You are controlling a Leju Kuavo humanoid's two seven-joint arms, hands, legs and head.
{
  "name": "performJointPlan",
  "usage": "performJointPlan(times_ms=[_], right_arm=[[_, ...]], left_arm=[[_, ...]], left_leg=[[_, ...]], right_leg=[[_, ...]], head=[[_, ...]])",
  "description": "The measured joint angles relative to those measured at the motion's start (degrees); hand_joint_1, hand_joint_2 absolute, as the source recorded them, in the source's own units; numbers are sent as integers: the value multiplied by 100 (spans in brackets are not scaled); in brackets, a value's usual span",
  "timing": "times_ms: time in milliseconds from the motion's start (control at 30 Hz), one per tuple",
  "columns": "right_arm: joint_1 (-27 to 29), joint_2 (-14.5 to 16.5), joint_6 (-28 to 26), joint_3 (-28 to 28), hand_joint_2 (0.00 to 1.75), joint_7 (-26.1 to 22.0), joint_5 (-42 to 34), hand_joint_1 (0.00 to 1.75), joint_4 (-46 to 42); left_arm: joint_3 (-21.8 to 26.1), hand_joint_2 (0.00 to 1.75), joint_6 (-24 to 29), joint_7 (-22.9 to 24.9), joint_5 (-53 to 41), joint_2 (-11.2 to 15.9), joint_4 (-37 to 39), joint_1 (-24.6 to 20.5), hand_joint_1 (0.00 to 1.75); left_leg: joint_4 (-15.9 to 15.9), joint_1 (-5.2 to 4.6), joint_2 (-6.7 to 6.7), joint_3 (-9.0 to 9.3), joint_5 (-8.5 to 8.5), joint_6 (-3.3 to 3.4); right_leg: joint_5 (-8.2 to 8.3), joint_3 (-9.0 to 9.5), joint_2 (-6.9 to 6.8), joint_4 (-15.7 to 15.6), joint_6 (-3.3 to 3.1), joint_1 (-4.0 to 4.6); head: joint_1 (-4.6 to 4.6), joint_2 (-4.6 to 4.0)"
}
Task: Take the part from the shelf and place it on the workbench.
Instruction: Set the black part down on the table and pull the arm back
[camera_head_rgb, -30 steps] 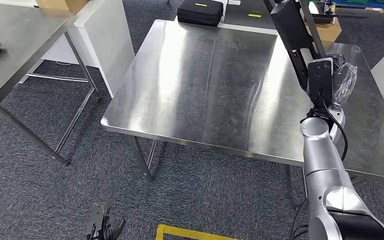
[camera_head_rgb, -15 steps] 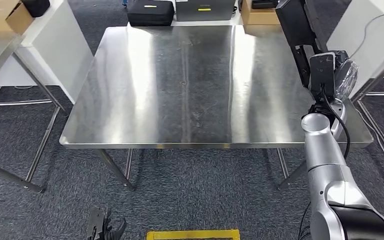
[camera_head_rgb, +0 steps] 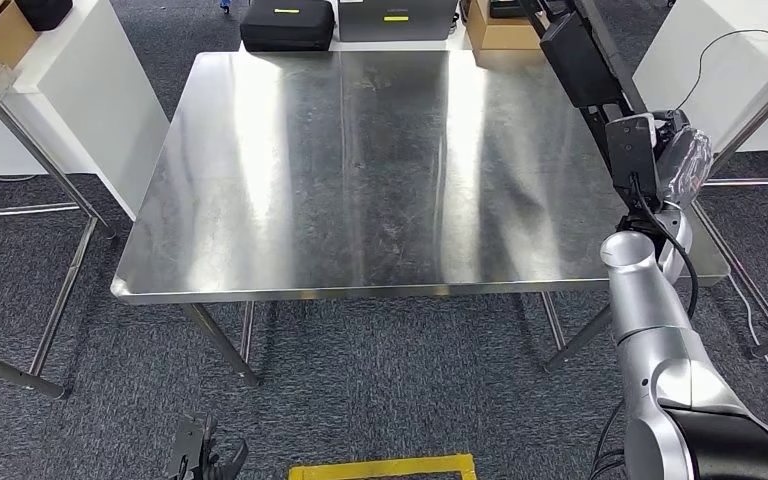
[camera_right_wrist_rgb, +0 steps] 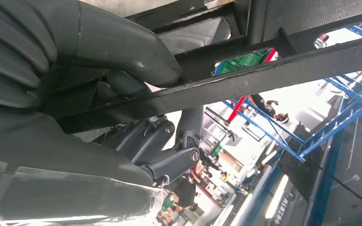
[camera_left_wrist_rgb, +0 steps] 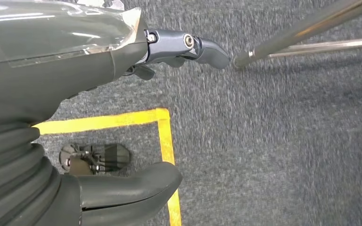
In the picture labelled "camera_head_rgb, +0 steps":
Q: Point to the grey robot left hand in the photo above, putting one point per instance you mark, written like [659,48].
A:
[225,464]

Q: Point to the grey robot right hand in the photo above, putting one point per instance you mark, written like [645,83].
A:
[685,166]

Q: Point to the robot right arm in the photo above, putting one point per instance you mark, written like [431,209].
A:
[649,298]

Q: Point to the stainless steel workbench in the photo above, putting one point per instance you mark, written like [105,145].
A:
[357,166]

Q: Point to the yellow floor tape square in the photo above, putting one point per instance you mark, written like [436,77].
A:
[384,467]

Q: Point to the cardboard box beside cases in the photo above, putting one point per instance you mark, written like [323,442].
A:
[500,34]

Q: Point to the grey carrying case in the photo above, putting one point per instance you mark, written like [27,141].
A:
[397,20]

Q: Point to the white cabinet table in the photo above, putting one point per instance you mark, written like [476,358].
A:
[92,99]

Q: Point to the black carrying case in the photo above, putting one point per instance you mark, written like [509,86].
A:
[284,26]

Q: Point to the black bag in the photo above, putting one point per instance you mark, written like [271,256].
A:
[43,13]

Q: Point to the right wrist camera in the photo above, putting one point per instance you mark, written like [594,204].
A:
[629,159]

